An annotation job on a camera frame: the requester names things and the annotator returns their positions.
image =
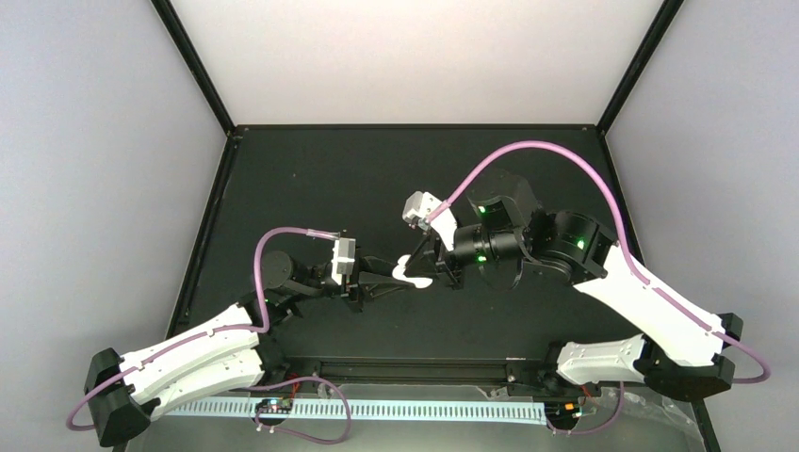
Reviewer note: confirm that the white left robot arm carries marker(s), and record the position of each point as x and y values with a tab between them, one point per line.
234	350

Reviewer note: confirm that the black frame rail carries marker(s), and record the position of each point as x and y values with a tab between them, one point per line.
480	372

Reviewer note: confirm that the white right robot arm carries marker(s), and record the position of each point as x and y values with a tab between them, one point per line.
678	350

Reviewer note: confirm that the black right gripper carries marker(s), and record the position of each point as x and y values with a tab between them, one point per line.
426	252

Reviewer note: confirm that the light blue slotted cable duct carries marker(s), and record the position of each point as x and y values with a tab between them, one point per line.
526	412

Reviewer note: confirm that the small circuit board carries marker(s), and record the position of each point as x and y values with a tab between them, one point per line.
278	405

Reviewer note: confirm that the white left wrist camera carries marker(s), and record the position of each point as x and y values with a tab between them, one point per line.
343	260

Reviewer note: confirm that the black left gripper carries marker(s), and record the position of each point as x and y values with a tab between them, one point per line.
351	289

